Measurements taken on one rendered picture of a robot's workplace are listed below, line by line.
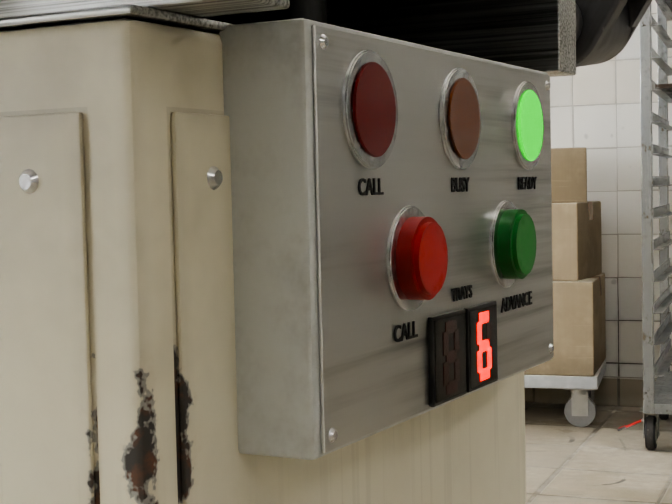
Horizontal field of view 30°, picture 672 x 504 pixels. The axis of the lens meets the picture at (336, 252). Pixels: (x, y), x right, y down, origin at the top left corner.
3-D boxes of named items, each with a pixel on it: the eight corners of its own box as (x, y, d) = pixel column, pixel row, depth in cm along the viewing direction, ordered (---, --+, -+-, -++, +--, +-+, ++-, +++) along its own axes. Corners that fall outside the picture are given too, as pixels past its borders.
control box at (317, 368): (227, 453, 41) (216, 25, 40) (490, 357, 62) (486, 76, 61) (326, 463, 39) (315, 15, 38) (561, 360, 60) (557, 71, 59)
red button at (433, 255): (375, 303, 44) (374, 218, 44) (411, 295, 47) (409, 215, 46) (417, 304, 43) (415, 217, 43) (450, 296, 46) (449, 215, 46)
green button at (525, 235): (479, 281, 53) (478, 210, 53) (503, 276, 55) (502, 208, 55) (515, 281, 52) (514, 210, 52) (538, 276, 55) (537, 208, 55)
